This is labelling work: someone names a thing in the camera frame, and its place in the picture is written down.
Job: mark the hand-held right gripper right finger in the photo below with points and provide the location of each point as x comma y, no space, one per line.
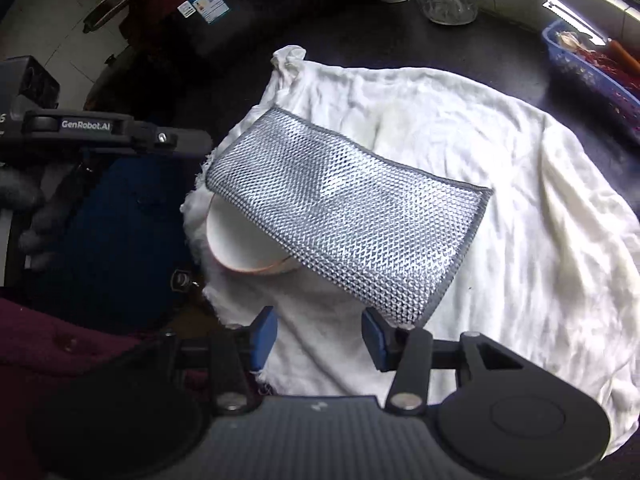
376,339

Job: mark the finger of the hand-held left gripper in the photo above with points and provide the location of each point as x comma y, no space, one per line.
175,139

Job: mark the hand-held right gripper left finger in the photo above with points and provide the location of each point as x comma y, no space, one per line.
264,337

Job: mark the white bowl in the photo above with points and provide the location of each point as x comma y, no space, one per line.
235,245

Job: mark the silver mesh dishcloth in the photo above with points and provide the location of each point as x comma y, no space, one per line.
340,210

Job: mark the person's left hand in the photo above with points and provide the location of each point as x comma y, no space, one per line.
55,210

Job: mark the blue garment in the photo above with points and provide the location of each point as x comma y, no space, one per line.
120,230

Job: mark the blue label sticker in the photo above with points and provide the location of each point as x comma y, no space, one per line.
204,4

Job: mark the white cloth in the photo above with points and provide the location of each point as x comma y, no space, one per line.
500,210

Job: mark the dark red garment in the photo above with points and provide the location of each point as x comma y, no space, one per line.
60,350

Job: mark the blue plastic basket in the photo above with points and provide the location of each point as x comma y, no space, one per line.
590,85

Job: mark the dried red chillies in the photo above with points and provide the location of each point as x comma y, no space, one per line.
612,77

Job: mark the garlic bulb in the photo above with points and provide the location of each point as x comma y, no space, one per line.
570,40

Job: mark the carrot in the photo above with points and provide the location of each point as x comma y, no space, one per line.
625,57

